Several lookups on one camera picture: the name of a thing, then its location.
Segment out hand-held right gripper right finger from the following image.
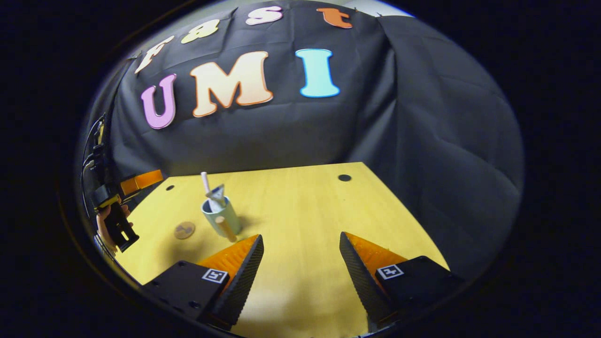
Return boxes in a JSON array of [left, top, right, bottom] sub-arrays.
[[339, 231, 465, 329]]

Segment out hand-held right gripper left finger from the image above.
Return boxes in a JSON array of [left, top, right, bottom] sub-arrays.
[[141, 234, 264, 329]]

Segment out round cork coaster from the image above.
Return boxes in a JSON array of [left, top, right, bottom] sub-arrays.
[[174, 221, 196, 240]]

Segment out green cup with wooden handle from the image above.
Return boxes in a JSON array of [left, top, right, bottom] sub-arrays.
[[201, 196, 242, 243]]

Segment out white toothpaste tube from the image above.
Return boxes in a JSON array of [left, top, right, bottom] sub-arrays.
[[206, 184, 227, 209]]

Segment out wooden desktop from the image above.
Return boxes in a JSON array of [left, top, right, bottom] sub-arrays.
[[115, 162, 451, 338]]

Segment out black backdrop cloth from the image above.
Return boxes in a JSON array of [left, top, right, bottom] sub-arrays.
[[77, 0, 524, 282]]

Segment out black cables with connectors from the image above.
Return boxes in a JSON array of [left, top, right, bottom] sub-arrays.
[[82, 115, 111, 188]]

